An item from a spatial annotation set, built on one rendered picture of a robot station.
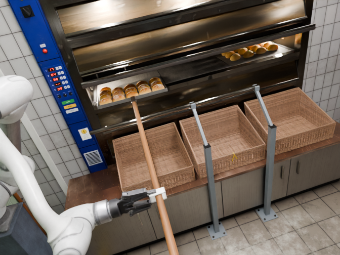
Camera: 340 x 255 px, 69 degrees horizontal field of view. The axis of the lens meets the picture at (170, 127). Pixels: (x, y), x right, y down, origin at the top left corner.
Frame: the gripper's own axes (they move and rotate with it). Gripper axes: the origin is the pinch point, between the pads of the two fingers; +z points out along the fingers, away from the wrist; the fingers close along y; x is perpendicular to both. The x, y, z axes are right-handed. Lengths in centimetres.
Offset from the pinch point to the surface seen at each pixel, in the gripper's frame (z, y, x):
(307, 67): 159, 18, -110
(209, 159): 39, 35, -49
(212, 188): 40, 63, -49
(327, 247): 113, 119, -9
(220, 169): 51, 58, -60
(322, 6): 165, -32, -110
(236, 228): 57, 119, -47
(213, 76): 69, 3, -109
